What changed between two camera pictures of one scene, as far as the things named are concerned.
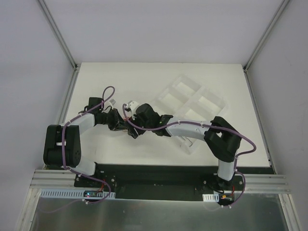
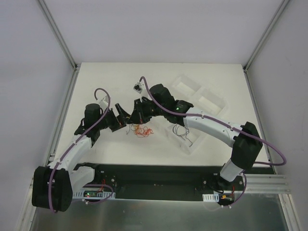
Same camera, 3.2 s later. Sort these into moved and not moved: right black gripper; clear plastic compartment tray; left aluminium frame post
Moved: right black gripper
Not moved: clear plastic compartment tray; left aluminium frame post
